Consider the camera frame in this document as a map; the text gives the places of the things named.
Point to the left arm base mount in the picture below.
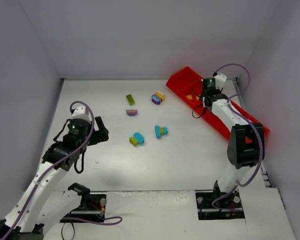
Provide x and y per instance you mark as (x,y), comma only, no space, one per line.
(92,205)

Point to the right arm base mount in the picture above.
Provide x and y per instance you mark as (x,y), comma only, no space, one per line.
(228,208)

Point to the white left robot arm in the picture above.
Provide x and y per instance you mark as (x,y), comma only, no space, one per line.
(33,217)

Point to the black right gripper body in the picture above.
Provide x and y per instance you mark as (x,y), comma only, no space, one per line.
(208,88)

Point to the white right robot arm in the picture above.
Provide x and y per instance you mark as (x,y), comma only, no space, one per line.
(245,148)

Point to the red divided bin tray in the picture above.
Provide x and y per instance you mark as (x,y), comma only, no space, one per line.
(188,82)

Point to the purple half-round lego brick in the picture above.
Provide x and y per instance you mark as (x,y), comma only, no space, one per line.
(131,112)

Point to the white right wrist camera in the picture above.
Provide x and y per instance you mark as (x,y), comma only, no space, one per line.
(220,80)

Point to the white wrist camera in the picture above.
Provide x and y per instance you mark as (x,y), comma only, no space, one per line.
(81,112)
(220,80)

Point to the cyan green lego cluster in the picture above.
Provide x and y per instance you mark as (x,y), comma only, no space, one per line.
(160,131)

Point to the green long lego brick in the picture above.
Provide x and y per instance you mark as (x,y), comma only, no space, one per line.
(130,99)

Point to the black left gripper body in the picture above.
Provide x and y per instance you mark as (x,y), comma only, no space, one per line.
(98,133)

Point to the purple yellow white lego stack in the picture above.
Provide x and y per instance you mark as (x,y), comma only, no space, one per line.
(158,97)

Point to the cyan lego with green brick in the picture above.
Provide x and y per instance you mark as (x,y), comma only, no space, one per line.
(137,139)

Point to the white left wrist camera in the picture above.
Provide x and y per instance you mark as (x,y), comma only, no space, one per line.
(81,112)

